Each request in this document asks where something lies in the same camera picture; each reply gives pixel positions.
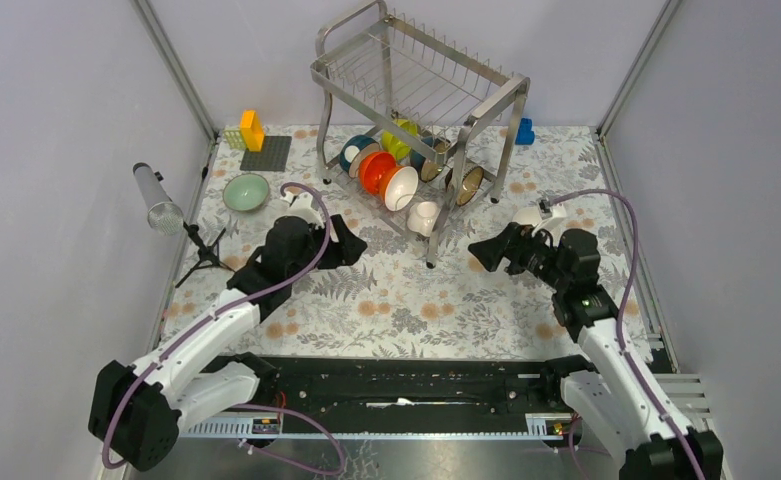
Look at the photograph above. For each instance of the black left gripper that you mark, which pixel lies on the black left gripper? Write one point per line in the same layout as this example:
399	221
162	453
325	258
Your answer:
349	248

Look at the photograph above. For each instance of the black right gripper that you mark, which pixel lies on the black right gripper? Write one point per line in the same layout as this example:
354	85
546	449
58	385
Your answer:
512	243

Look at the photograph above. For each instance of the large white bowl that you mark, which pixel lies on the large white bowl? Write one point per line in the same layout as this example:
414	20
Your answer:
530	216

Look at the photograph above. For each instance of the brown rimmed tan bowl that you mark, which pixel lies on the brown rimmed tan bowl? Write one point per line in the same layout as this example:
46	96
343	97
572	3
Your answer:
466	185

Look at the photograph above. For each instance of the blue tan-inside bowl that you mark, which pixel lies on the blue tan-inside bowl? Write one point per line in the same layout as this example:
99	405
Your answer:
427	169

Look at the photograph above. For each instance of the mint green floral bowl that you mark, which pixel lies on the mint green floral bowl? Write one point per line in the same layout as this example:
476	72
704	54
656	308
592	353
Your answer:
246	192

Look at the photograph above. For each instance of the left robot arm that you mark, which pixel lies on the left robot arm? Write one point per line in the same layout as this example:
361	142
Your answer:
139	410

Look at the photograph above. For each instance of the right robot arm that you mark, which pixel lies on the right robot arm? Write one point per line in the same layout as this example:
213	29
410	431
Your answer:
611	390

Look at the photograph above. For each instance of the steel two-tier dish rack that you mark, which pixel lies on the steel two-tier dish rack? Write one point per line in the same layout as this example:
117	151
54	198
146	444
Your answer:
442	101

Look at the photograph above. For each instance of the floral table mat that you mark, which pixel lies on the floral table mat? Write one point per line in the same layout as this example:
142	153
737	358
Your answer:
391	305

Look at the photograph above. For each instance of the small white cup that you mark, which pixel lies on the small white cup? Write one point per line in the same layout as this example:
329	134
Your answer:
422	218

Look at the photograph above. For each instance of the white orange-rimmed bowl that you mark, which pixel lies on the white orange-rimmed bowl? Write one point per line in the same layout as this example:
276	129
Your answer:
398	186

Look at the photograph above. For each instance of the orange bowl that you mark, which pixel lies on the orange bowl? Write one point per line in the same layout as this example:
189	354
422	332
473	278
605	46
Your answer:
373	168

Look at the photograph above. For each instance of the dark blue bowl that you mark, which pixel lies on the dark blue bowl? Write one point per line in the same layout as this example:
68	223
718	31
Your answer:
355	151

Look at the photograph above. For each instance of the yellow-green bowl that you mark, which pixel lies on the yellow-green bowl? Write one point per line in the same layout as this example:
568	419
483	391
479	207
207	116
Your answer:
394	145

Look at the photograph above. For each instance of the blue toy block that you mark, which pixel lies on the blue toy block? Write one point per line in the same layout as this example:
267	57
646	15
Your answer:
525	134

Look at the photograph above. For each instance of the grey building baseplate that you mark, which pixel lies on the grey building baseplate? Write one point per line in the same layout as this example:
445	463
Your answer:
273	156

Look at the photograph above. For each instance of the black microphone tripod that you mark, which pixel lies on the black microphone tripod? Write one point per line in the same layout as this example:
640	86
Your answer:
207	254

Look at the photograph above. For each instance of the orange toy block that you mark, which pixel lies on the orange toy block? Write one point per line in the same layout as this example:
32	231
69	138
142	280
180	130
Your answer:
252	131

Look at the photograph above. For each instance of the light green toy block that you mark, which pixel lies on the light green toy block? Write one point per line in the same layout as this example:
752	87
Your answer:
234	139

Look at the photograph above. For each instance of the silver microphone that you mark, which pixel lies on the silver microphone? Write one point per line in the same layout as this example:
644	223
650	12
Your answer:
163	215

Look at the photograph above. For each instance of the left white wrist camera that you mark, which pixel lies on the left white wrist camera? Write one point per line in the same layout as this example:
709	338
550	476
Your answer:
300	205

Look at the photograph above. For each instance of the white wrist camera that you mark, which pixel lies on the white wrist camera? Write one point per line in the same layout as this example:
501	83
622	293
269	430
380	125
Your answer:
551	216
300	205

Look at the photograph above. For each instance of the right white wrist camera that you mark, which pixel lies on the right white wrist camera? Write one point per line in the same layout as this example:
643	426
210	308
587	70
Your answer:
551	216

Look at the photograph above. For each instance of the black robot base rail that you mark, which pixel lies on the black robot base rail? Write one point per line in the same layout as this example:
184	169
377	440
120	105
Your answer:
393	396

